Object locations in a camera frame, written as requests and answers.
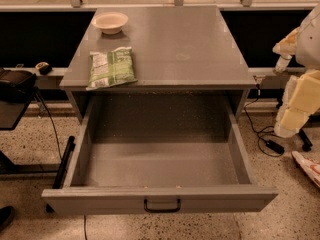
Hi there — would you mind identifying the grey top drawer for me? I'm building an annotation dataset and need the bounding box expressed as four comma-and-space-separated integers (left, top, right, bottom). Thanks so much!
42, 94, 278, 215

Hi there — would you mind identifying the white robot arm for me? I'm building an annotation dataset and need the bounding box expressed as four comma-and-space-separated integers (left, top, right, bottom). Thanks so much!
272, 4, 320, 138

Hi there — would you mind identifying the clear plastic bottle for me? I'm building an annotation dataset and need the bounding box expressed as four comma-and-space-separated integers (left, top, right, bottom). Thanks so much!
274, 55, 292, 74

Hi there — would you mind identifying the black power adapter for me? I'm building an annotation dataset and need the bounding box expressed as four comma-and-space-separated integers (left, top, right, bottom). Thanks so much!
266, 140, 284, 155

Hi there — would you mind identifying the white red sneaker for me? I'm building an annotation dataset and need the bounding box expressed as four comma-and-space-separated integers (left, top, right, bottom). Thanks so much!
292, 151, 320, 188

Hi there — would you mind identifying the grey cabinet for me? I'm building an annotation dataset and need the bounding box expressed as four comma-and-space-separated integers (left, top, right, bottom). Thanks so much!
60, 6, 255, 118

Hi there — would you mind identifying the green white snack bag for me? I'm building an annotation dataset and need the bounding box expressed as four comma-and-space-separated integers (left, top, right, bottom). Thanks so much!
87, 47, 137, 91

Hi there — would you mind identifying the white bowl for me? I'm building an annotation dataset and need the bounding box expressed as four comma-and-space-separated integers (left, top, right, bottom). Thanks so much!
91, 12, 128, 35

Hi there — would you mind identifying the black stand leg left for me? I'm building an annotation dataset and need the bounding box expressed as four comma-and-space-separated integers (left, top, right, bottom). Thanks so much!
45, 135, 76, 214

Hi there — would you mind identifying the yellow tape measure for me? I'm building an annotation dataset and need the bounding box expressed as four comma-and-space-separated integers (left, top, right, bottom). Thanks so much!
35, 62, 52, 75

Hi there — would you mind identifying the black bag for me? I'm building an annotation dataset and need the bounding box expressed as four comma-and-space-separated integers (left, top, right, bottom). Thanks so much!
0, 68, 37, 103

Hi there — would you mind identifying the dark side table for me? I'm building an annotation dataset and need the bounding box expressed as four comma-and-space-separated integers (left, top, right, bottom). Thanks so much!
0, 87, 38, 174

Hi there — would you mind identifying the black shoe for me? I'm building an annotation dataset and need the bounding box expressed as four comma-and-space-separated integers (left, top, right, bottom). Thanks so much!
0, 206, 15, 231

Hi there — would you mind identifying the black cable right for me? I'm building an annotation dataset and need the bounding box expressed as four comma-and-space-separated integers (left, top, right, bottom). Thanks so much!
243, 83, 284, 158

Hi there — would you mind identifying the black cable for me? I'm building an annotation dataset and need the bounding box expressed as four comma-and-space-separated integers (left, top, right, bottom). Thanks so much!
243, 83, 284, 158
34, 89, 64, 162

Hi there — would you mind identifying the black drawer handle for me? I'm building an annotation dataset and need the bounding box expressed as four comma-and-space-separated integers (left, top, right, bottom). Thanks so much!
144, 199, 181, 213

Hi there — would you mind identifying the black cable left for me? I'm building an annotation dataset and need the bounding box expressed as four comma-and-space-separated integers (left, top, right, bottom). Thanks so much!
34, 89, 64, 162

